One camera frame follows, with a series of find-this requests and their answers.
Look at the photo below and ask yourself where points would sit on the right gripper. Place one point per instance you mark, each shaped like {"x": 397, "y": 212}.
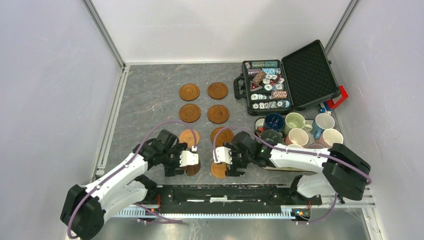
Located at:
{"x": 232, "y": 169}

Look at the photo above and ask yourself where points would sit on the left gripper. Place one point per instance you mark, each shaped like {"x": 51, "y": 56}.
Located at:
{"x": 170, "y": 170}

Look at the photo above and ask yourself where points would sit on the orange coaster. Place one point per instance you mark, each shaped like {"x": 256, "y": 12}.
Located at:
{"x": 219, "y": 170}

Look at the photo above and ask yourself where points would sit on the dark walnut coaster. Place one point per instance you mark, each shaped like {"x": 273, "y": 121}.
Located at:
{"x": 192, "y": 170}

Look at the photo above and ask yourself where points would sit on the light cork coaster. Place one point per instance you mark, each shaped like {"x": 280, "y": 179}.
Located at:
{"x": 189, "y": 138}

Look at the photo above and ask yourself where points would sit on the wooden coaster four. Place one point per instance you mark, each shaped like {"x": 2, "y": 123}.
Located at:
{"x": 225, "y": 136}

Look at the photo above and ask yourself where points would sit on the wooden coaster five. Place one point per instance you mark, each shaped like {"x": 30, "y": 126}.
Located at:
{"x": 189, "y": 113}

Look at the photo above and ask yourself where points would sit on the wooden coaster three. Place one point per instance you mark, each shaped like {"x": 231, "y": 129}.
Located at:
{"x": 218, "y": 114}

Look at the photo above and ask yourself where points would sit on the dark blue mug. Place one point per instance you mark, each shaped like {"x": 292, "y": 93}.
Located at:
{"x": 274, "y": 121}

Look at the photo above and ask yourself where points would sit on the wooden coaster one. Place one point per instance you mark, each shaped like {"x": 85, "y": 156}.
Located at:
{"x": 189, "y": 92}

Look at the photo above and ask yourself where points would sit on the wooden coaster two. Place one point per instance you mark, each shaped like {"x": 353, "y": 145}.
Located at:
{"x": 217, "y": 90}

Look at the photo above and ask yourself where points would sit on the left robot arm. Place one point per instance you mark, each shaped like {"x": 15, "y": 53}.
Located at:
{"x": 86, "y": 208}

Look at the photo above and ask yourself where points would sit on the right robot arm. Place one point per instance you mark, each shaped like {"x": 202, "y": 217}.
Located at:
{"x": 334, "y": 170}

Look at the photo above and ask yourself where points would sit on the grey green mug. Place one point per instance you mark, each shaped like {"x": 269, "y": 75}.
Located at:
{"x": 272, "y": 136}

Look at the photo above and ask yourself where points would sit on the white serving tray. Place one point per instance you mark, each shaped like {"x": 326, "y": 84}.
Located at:
{"x": 259, "y": 125}

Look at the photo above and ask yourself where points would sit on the peach pink mug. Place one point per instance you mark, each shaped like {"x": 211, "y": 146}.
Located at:
{"x": 297, "y": 136}

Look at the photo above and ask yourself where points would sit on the light green mug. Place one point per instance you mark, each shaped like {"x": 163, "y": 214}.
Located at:
{"x": 295, "y": 120}

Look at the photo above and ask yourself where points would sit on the mauve mug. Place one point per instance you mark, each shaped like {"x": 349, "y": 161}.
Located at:
{"x": 316, "y": 145}

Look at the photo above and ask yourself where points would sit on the light blue mug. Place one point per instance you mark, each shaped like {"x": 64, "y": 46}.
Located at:
{"x": 322, "y": 122}

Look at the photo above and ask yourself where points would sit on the black poker chip case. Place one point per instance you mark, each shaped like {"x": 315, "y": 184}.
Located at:
{"x": 300, "y": 80}

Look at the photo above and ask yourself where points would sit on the red plastic block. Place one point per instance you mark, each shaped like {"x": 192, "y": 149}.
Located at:
{"x": 338, "y": 100}

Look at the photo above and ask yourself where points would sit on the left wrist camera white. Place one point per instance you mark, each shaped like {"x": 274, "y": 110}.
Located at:
{"x": 188, "y": 158}

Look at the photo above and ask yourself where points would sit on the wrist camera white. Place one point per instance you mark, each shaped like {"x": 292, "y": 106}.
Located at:
{"x": 222, "y": 155}
{"x": 188, "y": 158}

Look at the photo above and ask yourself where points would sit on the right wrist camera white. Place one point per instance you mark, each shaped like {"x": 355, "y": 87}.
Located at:
{"x": 222, "y": 155}

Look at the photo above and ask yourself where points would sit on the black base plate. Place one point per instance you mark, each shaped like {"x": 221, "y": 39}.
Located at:
{"x": 225, "y": 198}

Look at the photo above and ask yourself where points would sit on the aluminium frame rail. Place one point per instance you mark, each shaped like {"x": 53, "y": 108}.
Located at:
{"x": 287, "y": 212}

